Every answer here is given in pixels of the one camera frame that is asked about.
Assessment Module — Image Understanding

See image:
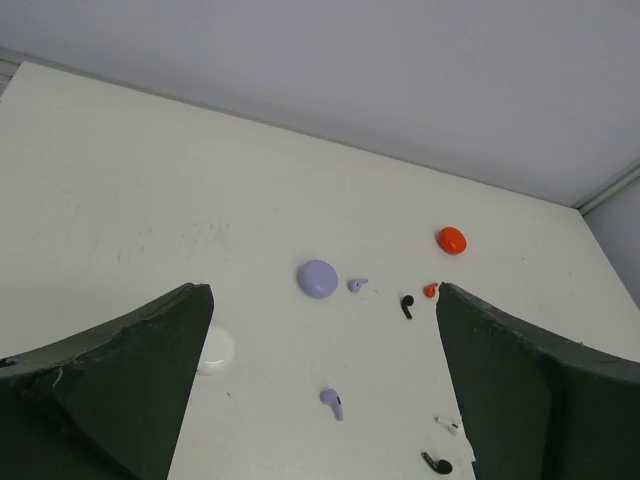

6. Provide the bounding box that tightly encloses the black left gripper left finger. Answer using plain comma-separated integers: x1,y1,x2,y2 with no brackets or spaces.
1,283,214,479

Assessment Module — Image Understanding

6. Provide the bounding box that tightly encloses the black earbud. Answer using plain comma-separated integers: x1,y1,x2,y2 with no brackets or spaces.
400,295,414,320
421,451,453,475

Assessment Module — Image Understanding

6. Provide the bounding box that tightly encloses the white earbud charging case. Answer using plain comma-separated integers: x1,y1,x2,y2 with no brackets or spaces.
197,326,235,376

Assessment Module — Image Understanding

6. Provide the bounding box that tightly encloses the purple earbud charging case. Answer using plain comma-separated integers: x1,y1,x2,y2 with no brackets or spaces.
296,259,339,299

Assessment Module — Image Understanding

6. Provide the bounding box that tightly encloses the orange earbud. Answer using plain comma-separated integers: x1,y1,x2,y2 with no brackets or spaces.
423,282,439,298

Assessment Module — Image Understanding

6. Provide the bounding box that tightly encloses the orange earbud charging case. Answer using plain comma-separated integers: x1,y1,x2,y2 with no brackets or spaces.
436,226,467,256

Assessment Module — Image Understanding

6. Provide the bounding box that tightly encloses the black earbud rear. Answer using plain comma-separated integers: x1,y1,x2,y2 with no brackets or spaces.
400,295,414,320

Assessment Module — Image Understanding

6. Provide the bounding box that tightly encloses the purple earbud near case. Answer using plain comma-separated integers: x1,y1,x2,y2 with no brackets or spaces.
347,278,369,293

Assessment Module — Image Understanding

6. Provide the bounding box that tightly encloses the black earbud front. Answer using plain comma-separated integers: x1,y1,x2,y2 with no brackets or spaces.
421,451,453,475

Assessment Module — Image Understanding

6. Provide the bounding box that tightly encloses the purple earbud front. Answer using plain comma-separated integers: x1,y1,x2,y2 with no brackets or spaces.
320,388,344,421

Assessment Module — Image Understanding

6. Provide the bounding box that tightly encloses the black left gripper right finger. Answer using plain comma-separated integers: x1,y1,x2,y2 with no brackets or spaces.
436,283,639,479

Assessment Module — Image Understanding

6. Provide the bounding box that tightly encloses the aluminium enclosure frame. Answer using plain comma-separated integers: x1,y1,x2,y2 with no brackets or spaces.
573,159,640,216

